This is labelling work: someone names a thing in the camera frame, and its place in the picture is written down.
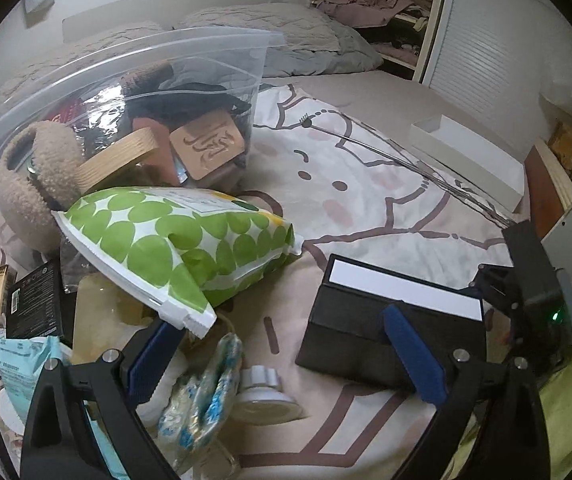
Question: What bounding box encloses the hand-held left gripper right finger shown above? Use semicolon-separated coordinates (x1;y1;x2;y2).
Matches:
382;303;552;480

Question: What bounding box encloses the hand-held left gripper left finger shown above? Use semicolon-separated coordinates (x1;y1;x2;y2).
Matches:
18;319;184;480

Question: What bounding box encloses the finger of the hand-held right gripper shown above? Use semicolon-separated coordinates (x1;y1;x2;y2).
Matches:
467;261;519;326

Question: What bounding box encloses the black box with white stripe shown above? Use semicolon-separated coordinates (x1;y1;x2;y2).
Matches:
295;254;486;395

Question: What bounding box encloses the green dotted cotton pad packet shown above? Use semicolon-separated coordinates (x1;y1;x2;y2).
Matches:
51;186;297;341

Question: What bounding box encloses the white round plastic cap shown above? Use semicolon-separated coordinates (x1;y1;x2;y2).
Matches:
236;366;303;425

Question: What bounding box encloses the clear plastic storage box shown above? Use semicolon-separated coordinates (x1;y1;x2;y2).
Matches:
0;27;287;221

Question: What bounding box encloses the translucent plastic container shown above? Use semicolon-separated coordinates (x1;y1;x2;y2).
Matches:
73;275;161;366

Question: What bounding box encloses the blue white snack packet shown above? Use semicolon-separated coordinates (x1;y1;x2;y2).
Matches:
158;332;244;453

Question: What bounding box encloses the wooden bedside ledge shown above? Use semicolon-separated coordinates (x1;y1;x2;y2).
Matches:
523;140;572;241

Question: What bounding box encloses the white shallow tray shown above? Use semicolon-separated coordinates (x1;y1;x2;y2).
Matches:
408;114;526;213

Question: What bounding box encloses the small black box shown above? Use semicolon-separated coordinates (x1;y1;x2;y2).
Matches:
5;259;64;341

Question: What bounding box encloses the light blue packet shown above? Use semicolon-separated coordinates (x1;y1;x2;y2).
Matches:
0;335;74;413

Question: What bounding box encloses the person's green clothing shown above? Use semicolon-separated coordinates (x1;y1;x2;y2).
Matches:
453;325;572;480

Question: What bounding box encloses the carved wooden block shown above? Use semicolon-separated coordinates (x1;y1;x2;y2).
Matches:
168;112;245;181

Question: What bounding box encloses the white shutter wardrobe door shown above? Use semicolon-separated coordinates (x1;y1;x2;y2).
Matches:
421;0;572;146

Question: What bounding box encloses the thin metal rod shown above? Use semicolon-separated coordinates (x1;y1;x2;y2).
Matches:
298;114;514;226

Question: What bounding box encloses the small red box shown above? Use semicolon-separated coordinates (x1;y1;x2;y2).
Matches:
48;97;87;126

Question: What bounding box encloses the wooden open wardrobe shelf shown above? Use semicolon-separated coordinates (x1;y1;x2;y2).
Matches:
311;0;449;83

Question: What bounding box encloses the black cloth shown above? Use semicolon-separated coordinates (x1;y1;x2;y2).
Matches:
126;80;251;126

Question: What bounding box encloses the grey duvet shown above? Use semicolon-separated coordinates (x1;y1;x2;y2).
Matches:
261;22;384;78

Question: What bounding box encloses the brown twine spool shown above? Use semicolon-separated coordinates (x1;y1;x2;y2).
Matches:
121;60;171;96

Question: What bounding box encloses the pink clothes pile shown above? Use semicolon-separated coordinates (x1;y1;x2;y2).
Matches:
316;0;434;28

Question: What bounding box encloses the beige textured pillow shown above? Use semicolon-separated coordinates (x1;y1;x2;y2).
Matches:
173;2;341;56
0;20;177;96

